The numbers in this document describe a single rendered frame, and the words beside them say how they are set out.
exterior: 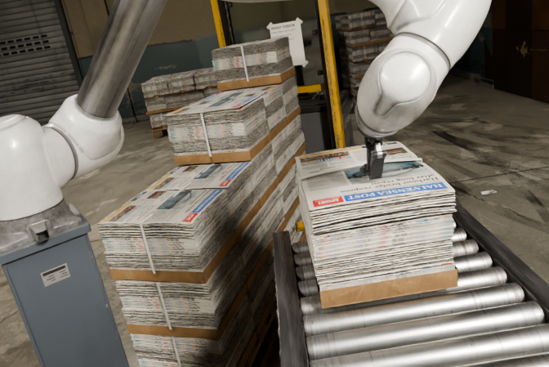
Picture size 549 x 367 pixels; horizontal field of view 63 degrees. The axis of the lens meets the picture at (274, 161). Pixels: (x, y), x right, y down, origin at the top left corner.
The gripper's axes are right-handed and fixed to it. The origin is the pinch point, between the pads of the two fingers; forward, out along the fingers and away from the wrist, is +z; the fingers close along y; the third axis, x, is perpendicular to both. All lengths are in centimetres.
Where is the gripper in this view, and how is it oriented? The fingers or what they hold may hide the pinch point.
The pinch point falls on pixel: (361, 139)
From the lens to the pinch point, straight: 103.4
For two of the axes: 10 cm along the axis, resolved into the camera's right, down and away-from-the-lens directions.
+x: 9.9, -1.6, -0.1
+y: 1.6, 9.7, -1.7
